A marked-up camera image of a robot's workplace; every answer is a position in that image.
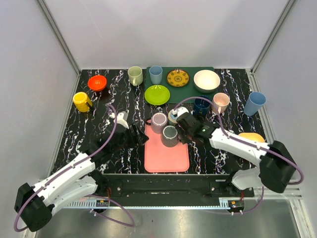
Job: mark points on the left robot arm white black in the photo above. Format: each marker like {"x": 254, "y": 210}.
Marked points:
{"x": 37, "y": 204}

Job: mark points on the blue cup on mat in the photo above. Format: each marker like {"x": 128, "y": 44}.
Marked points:
{"x": 156, "y": 74}

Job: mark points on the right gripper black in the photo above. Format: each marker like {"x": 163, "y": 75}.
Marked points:
{"x": 184, "y": 139}

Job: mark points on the yellow patterned plate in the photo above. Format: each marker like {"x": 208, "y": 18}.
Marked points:
{"x": 178, "y": 78}

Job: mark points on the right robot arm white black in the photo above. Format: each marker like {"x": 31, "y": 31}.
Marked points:
{"x": 273, "y": 165}

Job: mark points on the blue cup at right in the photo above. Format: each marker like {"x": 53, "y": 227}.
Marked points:
{"x": 254, "y": 102}

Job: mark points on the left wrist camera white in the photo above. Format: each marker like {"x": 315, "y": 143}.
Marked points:
{"x": 121, "y": 118}

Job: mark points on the grey mug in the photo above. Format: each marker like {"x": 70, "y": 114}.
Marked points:
{"x": 169, "y": 136}

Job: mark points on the light green mug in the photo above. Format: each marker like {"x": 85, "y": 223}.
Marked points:
{"x": 135, "y": 75}

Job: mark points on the front aluminium rail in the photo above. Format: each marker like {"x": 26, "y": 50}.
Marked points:
{"x": 156, "y": 201}

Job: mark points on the pink tray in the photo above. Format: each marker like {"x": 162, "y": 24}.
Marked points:
{"x": 162, "y": 159}

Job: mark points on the navy blue mug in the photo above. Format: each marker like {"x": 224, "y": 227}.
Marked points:
{"x": 201, "y": 107}

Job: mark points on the dark green mat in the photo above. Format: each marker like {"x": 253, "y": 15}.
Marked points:
{"x": 177, "y": 94}

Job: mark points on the yellow mug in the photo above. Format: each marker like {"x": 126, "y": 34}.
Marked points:
{"x": 82, "y": 102}

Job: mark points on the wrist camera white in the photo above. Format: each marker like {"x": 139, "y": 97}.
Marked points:
{"x": 121, "y": 118}
{"x": 178, "y": 112}

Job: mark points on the red bowl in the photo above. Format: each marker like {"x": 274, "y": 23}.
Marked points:
{"x": 97, "y": 83}

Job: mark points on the yellow orange bowl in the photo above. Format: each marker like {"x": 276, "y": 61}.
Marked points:
{"x": 252, "y": 136}

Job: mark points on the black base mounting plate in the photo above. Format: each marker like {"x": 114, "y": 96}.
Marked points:
{"x": 117, "y": 185}

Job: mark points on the purple mug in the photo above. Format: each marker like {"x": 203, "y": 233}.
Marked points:
{"x": 158, "y": 122}

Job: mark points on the white bowl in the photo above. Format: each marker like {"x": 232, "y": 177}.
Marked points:
{"x": 206, "y": 81}

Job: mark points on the left aluminium frame post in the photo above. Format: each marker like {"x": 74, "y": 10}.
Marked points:
{"x": 57, "y": 33}

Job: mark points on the lime green plate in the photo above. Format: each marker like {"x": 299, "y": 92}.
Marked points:
{"x": 157, "y": 95}

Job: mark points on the aluminium frame post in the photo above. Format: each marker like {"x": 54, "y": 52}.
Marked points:
{"x": 57, "y": 33}
{"x": 279, "y": 23}

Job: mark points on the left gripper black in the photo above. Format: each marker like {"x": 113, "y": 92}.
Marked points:
{"x": 133, "y": 134}

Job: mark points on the pink mug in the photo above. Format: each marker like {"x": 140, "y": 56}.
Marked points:
{"x": 220, "y": 102}

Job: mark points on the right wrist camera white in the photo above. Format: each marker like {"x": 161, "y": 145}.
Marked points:
{"x": 178, "y": 112}

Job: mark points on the light blue mug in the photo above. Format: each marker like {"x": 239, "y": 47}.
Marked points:
{"x": 171, "y": 119}

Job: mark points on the right aluminium frame post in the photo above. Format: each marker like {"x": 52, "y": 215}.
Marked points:
{"x": 279, "y": 23}

